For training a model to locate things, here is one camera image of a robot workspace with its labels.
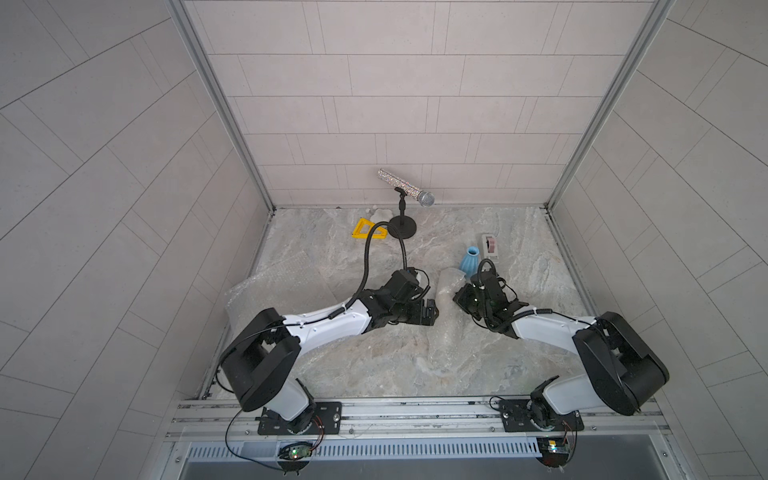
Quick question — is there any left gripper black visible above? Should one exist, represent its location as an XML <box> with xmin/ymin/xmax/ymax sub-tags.
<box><xmin>387</xmin><ymin>297</ymin><xmax>442</xmax><ymax>325</ymax></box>

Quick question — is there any white ribbed vase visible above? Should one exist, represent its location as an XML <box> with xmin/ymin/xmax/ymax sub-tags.
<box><xmin>428</xmin><ymin>268</ymin><xmax>466</xmax><ymax>363</ymax></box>

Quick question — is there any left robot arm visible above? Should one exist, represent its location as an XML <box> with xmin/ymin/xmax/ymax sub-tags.
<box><xmin>219</xmin><ymin>267</ymin><xmax>439</xmax><ymax>433</ymax></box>

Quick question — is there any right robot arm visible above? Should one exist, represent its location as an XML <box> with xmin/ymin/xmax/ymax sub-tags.
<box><xmin>454</xmin><ymin>271</ymin><xmax>670</xmax><ymax>431</ymax></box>

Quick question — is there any blue ribbed vase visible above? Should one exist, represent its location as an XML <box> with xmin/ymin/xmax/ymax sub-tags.
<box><xmin>459</xmin><ymin>246</ymin><xmax>480</xmax><ymax>278</ymax></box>

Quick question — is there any black microphone stand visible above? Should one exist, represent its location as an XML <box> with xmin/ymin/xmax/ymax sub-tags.
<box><xmin>387</xmin><ymin>187</ymin><xmax>417</xmax><ymax>240</ymax></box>

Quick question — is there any yellow triangle ruler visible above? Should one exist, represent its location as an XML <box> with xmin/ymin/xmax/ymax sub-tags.
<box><xmin>351</xmin><ymin>218</ymin><xmax>388</xmax><ymax>239</ymax></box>

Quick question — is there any white crumpled object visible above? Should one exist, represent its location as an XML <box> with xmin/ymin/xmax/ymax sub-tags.
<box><xmin>368</xmin><ymin>208</ymin><xmax>394</xmax><ymax>224</ymax></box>

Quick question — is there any glitter microphone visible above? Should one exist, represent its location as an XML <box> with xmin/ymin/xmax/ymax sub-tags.
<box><xmin>377</xmin><ymin>169</ymin><xmax>435</xmax><ymax>207</ymax></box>

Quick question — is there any right circuit board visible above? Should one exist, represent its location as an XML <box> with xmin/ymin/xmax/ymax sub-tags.
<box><xmin>537</xmin><ymin>437</ymin><xmax>571</xmax><ymax>468</ymax></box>

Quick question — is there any circuit board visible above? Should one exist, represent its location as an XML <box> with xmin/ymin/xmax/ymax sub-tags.
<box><xmin>278</xmin><ymin>442</ymin><xmax>315</xmax><ymax>461</ymax></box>
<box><xmin>537</xmin><ymin>437</ymin><xmax>571</xmax><ymax>468</ymax></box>

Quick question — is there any left circuit board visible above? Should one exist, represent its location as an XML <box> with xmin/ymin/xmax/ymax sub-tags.
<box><xmin>278</xmin><ymin>442</ymin><xmax>315</xmax><ymax>461</ymax></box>

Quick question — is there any left black cable hose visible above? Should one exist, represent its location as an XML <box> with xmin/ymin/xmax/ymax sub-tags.
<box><xmin>326</xmin><ymin>220</ymin><xmax>410</xmax><ymax>319</ymax></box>

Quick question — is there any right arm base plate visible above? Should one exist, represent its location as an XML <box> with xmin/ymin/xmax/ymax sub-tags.
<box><xmin>489</xmin><ymin>397</ymin><xmax>584</xmax><ymax>433</ymax></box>

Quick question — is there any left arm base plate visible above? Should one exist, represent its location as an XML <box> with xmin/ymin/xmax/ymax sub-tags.
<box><xmin>258</xmin><ymin>401</ymin><xmax>343</xmax><ymax>436</ymax></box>

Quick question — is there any aluminium mounting rail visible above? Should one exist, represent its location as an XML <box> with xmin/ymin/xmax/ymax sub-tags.
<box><xmin>160</xmin><ymin>396</ymin><xmax>670</xmax><ymax>442</ymax></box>

